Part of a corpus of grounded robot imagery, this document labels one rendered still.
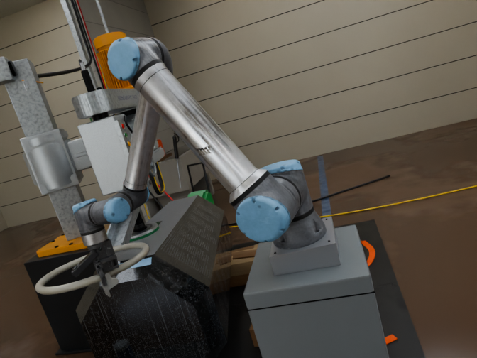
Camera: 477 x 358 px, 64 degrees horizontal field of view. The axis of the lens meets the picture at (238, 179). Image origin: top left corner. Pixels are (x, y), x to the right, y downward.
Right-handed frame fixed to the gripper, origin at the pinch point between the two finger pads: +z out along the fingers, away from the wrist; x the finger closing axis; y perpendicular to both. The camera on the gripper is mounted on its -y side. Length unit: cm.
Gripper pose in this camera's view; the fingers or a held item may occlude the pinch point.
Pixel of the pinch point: (106, 292)
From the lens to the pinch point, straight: 165.8
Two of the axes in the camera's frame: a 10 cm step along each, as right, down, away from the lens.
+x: -4.6, -0.2, 8.9
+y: 8.6, -2.8, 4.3
